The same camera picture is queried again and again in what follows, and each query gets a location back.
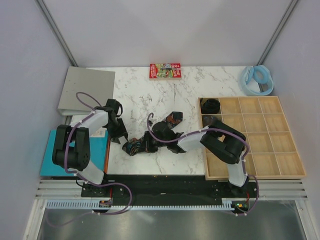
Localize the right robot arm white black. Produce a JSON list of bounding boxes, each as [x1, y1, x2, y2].
[[147, 120, 250, 197]]

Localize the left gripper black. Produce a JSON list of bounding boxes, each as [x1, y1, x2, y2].
[[105, 117, 129, 144]]

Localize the white slotted cable duct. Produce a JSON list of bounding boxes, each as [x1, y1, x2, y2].
[[46, 198, 258, 210]]

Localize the wooden compartment tray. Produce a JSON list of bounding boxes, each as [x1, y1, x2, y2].
[[198, 96, 306, 180]]

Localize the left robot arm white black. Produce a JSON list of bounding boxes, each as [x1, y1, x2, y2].
[[52, 99, 128, 197]]

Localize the rolled black tie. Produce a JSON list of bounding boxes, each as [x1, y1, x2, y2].
[[200, 98, 221, 114]]

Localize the red illustrated book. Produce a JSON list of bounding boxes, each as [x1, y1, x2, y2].
[[149, 63, 182, 80]]

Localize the floral navy necktie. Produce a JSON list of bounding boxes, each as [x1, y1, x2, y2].
[[122, 111, 185, 156]]

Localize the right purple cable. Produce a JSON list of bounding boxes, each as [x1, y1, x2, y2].
[[146, 112, 261, 218]]

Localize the grey ring binder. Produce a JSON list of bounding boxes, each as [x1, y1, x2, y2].
[[57, 66, 116, 116]]

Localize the rolled dark patterned tie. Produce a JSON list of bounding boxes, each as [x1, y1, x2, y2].
[[201, 114, 222, 127]]

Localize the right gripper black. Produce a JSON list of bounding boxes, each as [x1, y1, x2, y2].
[[136, 130, 168, 154]]

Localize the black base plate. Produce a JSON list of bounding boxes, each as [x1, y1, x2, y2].
[[81, 174, 257, 205]]

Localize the teal book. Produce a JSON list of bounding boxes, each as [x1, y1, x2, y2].
[[40, 127, 108, 177]]

